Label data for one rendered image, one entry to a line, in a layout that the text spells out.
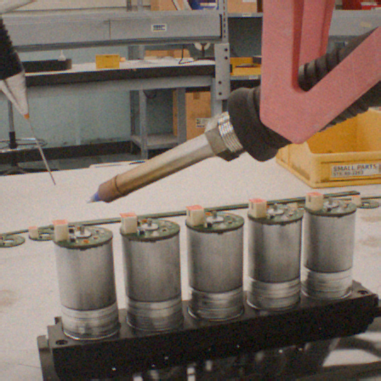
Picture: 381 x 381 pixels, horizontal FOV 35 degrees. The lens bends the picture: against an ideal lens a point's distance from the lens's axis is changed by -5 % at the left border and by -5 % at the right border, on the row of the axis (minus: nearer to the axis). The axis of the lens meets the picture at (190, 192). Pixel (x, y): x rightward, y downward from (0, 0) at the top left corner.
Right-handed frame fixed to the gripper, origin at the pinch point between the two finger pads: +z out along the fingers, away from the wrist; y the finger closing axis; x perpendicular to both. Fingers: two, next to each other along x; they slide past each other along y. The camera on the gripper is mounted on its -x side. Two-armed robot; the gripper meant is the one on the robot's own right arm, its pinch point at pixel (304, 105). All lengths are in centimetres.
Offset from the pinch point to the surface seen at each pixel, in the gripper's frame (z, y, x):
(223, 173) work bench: 19.9, -36.8, -12.2
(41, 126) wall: 196, -325, -236
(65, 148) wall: 206, -336, -216
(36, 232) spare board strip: 21.2, -13.4, -15.6
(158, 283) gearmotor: 9.7, -1.6, -2.2
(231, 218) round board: 7.2, -5.0, -1.6
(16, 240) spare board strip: 21.9, -12.1, -16.3
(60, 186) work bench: 25.6, -26.5, -22.9
